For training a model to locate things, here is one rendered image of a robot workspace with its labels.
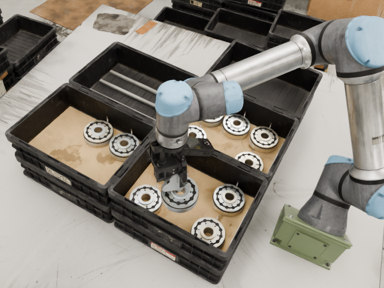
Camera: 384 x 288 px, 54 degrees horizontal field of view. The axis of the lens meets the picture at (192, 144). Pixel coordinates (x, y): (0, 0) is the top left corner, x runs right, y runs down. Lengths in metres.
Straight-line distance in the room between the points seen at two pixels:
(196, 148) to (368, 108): 0.44
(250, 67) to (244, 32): 1.76
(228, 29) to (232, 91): 1.93
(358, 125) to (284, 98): 0.61
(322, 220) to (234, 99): 0.54
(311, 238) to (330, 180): 0.19
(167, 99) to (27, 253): 0.78
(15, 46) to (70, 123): 1.25
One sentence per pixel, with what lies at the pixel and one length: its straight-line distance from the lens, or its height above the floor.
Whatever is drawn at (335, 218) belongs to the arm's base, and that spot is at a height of 0.90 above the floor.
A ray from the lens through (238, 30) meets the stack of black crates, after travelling 2.76.
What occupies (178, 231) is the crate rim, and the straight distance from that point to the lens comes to 1.07.
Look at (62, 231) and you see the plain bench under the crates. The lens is 1.36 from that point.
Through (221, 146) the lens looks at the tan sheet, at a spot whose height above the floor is 0.83.
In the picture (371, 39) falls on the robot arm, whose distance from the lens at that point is 0.98.
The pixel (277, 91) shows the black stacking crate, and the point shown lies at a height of 0.83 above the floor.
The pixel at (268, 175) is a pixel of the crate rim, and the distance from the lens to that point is 1.21.
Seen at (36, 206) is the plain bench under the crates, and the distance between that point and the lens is 1.43.
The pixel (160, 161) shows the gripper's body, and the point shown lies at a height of 1.14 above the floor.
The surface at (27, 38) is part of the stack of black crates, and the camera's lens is 2.68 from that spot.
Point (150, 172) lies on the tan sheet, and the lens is 1.29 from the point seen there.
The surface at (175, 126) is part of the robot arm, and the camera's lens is 0.81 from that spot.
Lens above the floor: 1.89
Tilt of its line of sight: 51 degrees down
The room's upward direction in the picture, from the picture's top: 7 degrees clockwise
